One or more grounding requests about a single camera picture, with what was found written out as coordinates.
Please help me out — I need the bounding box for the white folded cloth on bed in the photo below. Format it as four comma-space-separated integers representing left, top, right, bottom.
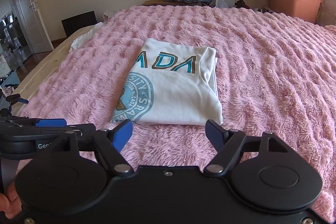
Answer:
69, 22, 104, 52

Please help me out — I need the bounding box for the pink storage box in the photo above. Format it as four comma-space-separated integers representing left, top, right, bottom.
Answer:
269, 0, 323, 23

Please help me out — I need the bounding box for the low wooden bench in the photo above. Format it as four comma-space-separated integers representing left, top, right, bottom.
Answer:
142, 0, 204, 6

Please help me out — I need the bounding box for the pink fluffy blanket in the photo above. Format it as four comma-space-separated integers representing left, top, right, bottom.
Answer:
19, 6, 335, 222

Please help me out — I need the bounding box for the beige mattress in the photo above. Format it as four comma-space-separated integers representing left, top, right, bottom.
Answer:
12, 25, 108, 124

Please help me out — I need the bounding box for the person's left hand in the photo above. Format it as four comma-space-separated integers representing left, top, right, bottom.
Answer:
0, 182, 22, 219

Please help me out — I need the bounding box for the black box by bed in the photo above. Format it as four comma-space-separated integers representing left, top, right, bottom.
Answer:
61, 11, 97, 38

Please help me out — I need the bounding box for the white plastic bag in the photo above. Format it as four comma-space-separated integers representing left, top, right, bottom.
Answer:
215, 0, 230, 9

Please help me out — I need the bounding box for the white printed sweatshirt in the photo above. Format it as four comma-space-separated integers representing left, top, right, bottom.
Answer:
111, 39, 223, 126

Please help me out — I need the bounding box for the white door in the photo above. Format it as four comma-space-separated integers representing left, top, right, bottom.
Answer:
15, 0, 54, 53

